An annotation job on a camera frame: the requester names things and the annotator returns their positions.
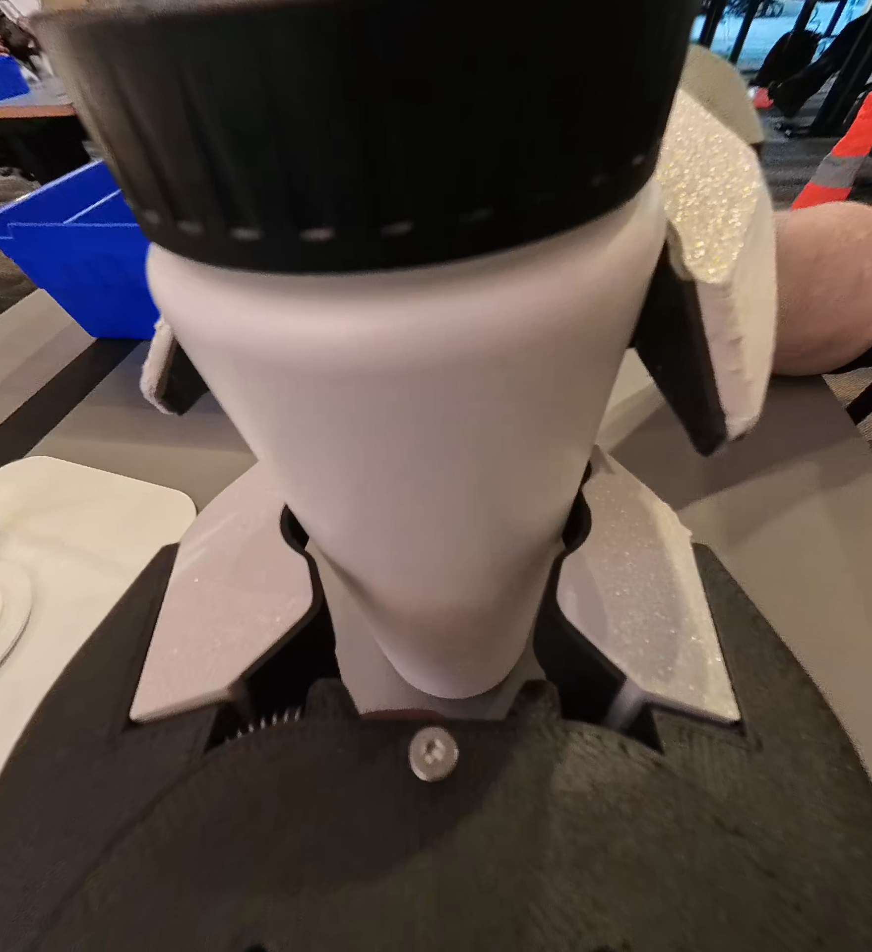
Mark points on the white bottle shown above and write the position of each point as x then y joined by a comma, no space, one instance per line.
406,446

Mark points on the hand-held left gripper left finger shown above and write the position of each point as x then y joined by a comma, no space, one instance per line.
228,610

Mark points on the black bottle lid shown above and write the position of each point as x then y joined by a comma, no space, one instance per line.
362,119

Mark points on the wooden top desk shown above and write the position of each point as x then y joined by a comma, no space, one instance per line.
20,109

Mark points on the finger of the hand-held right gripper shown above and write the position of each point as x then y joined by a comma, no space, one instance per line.
168,380
719,194

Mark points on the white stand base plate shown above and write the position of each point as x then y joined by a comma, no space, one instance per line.
94,521

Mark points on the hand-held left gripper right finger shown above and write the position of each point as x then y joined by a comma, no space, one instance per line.
637,595

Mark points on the orange traffic cone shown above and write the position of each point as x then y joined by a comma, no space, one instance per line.
853,149

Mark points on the person's right forearm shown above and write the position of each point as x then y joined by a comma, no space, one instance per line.
838,290

